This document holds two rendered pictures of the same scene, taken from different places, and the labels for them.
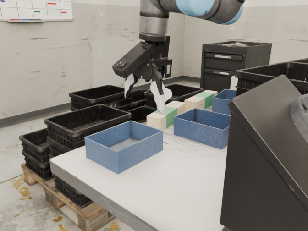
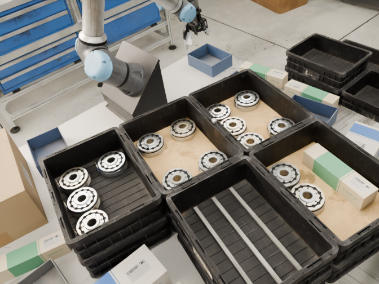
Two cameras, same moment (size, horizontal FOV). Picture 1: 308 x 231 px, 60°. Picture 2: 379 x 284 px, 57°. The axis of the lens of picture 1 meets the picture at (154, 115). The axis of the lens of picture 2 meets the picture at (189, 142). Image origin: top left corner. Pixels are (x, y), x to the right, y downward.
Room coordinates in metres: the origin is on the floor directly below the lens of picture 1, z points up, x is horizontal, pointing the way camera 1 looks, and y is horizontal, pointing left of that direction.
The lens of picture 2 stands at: (1.04, -1.58, 1.76)
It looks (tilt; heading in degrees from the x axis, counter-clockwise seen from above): 44 degrees down; 105
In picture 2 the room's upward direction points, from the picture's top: 10 degrees counter-clockwise
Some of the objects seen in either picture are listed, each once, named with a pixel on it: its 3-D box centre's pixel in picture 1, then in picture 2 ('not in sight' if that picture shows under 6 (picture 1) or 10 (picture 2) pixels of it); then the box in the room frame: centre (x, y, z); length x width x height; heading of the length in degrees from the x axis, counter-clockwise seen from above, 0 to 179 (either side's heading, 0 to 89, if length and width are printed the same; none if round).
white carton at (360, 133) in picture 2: not in sight; (358, 150); (1.41, -0.59, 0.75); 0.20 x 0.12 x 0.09; 59
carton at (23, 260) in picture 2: not in sight; (32, 256); (0.30, -1.10, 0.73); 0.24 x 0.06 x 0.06; 34
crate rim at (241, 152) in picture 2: not in sight; (177, 140); (0.76, -0.73, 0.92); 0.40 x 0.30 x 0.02; 128
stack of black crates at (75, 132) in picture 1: (91, 151); (322, 83); (1.44, 0.37, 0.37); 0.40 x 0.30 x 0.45; 138
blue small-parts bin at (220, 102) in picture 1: (233, 101); (307, 116); (1.24, -0.39, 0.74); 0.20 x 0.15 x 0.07; 150
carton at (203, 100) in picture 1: (201, 101); (310, 96); (1.27, -0.24, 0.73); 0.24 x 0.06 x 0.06; 145
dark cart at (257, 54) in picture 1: (233, 88); not in sight; (2.72, -0.83, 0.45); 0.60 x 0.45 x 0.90; 138
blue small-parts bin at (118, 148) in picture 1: (125, 144); (209, 60); (0.77, 0.09, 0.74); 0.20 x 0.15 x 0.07; 139
